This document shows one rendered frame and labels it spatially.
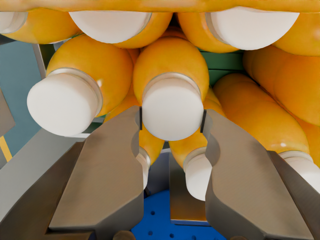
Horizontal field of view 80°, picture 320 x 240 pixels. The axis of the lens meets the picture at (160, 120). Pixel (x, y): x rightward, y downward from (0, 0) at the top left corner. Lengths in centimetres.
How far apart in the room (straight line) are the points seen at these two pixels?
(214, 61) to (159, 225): 26
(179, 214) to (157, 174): 13
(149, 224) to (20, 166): 65
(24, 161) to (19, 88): 80
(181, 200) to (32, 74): 136
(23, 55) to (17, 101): 35
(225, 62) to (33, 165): 76
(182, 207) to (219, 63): 21
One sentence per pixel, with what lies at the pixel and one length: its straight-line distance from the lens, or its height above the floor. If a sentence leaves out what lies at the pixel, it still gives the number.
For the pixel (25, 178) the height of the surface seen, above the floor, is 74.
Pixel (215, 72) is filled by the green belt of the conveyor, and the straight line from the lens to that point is 31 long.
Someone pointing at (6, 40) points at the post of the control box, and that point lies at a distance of 33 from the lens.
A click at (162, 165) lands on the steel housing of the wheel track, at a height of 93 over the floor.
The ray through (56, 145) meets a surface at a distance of 94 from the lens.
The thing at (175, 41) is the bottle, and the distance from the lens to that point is 16.
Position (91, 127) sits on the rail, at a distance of 29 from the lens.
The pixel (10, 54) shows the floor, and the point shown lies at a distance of 155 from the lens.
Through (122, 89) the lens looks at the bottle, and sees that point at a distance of 16.
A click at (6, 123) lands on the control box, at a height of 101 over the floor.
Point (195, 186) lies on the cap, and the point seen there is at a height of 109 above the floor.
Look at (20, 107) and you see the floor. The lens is 170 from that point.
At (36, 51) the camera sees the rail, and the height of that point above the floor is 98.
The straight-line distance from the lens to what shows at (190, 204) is 28.
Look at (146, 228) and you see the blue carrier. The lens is 32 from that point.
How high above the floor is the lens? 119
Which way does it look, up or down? 58 degrees down
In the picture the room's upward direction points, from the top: 177 degrees counter-clockwise
